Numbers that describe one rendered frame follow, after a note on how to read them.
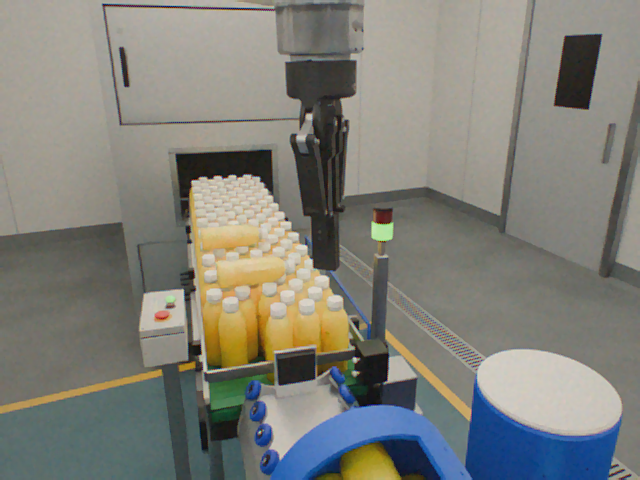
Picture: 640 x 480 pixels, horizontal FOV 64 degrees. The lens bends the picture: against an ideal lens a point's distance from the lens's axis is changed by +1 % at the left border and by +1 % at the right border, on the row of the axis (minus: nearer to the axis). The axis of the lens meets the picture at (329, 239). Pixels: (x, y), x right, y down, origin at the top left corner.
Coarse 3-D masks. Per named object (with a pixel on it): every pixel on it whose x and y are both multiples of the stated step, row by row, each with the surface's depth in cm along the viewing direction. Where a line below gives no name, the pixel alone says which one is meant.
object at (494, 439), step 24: (480, 408) 105; (480, 432) 106; (504, 432) 100; (528, 432) 96; (480, 456) 107; (504, 456) 101; (528, 456) 97; (552, 456) 96; (576, 456) 95; (600, 456) 97
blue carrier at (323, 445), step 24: (360, 408) 69; (384, 408) 70; (312, 432) 68; (336, 432) 66; (360, 432) 65; (384, 432) 65; (408, 432) 66; (432, 432) 69; (288, 456) 68; (312, 456) 65; (336, 456) 63; (408, 456) 74; (432, 456) 63
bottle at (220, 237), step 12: (204, 228) 158; (216, 228) 158; (228, 228) 159; (240, 228) 159; (252, 228) 161; (204, 240) 156; (216, 240) 157; (228, 240) 158; (240, 240) 159; (252, 240) 160
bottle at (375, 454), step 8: (360, 448) 68; (368, 448) 68; (376, 448) 68; (384, 448) 69; (344, 456) 68; (352, 456) 67; (360, 456) 67; (368, 456) 66; (376, 456) 66; (384, 456) 67; (344, 464) 68; (352, 464) 66; (360, 464) 66; (368, 464) 65; (376, 464) 65; (384, 464) 65; (392, 464) 67; (344, 472) 67; (352, 472) 66; (360, 472) 65; (368, 472) 64; (376, 472) 64; (384, 472) 64; (392, 472) 65
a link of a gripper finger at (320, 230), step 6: (312, 210) 55; (318, 210) 55; (318, 216) 55; (318, 222) 57; (324, 222) 57; (318, 228) 57; (324, 228) 57; (318, 234) 58; (324, 234) 57; (318, 240) 58; (324, 240) 58
